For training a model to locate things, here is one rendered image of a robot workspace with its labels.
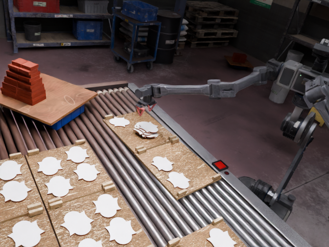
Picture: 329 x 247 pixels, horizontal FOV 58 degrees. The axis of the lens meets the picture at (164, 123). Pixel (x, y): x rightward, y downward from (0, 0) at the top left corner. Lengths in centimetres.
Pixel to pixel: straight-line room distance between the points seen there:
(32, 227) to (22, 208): 13
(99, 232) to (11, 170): 59
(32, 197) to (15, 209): 9
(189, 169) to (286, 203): 133
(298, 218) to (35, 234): 252
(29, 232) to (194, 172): 92
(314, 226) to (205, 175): 175
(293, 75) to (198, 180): 90
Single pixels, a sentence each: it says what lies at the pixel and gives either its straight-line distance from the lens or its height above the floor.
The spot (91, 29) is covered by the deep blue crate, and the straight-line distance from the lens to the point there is 607.
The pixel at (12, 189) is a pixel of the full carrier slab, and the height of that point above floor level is 95.
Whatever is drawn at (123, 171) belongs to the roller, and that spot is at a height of 92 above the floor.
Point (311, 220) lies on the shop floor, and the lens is 337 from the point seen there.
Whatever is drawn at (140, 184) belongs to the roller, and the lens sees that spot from 168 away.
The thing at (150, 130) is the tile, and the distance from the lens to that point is 197.
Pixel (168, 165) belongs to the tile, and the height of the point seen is 95.
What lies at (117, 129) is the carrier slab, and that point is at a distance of 203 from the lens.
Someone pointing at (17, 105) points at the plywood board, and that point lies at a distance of 208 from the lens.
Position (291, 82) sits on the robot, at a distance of 209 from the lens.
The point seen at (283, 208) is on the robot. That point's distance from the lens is 293.
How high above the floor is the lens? 208
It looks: 32 degrees down
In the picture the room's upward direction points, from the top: 11 degrees clockwise
